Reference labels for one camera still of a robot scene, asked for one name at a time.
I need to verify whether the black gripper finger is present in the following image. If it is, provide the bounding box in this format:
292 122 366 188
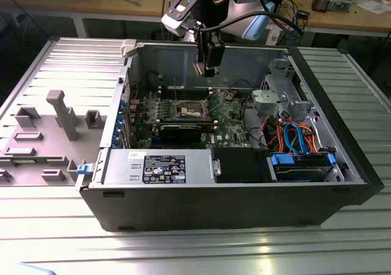
197 27 209 65
203 33 226 78

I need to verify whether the CPU socket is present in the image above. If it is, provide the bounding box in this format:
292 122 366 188
171 99 211 120

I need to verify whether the wooden desk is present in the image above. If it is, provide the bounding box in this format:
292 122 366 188
0 0 391 39

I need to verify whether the pale grey case latch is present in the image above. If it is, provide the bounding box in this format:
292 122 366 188
120 38 139 59

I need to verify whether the silver drive cage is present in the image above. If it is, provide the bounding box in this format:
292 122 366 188
250 57 317 119

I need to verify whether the green motherboard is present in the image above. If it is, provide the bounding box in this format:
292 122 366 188
122 85 256 150

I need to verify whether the black graphics card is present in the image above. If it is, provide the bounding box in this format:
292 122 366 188
152 119 218 145

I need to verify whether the copper coil device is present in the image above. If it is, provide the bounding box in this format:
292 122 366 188
311 0 331 13

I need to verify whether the grey electronic device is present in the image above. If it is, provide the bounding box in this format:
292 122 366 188
328 0 352 13

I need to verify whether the silver power supply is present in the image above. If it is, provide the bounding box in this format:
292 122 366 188
102 148 214 186

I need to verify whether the hard disk in blue carrier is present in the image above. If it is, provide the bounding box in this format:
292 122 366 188
267 152 337 183

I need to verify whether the black PC case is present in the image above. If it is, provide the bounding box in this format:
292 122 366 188
75 38 386 233

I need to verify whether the grey parts rack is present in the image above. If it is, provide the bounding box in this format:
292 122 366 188
0 89 108 187

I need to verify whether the white paper sheet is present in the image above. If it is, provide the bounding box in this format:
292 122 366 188
356 0 391 15

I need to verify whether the green RAM stick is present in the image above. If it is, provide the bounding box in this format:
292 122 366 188
13 157 68 166

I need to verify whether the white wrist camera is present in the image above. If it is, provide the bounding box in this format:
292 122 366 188
161 0 198 38

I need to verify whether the black wire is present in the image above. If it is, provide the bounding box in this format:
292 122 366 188
228 78 266 150

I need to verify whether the blue cable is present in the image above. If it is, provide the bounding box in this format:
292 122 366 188
285 4 303 45

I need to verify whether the blue wire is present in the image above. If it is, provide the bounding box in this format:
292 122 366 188
282 121 311 157

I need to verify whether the orange wire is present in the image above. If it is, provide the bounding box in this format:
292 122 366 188
273 120 321 155

